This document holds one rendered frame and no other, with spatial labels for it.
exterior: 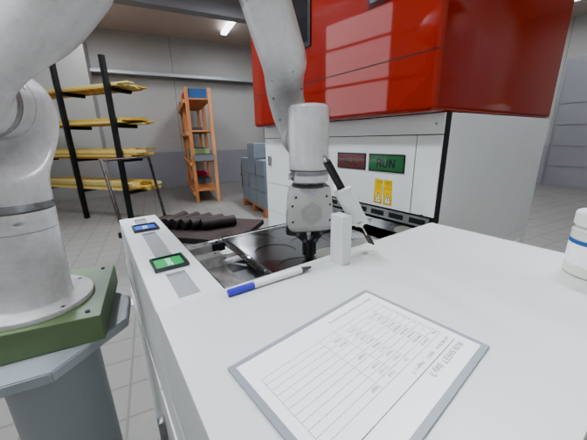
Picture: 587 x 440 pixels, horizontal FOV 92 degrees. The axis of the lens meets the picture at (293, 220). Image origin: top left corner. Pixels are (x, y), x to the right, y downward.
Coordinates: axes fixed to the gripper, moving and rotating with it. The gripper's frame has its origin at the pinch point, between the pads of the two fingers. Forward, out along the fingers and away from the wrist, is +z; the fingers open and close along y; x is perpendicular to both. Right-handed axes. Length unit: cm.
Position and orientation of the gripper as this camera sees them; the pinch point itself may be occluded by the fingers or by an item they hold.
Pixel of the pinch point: (308, 249)
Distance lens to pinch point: 66.8
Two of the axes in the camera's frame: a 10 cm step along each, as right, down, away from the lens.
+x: -1.7, -2.7, 9.5
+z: 0.2, 9.6, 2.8
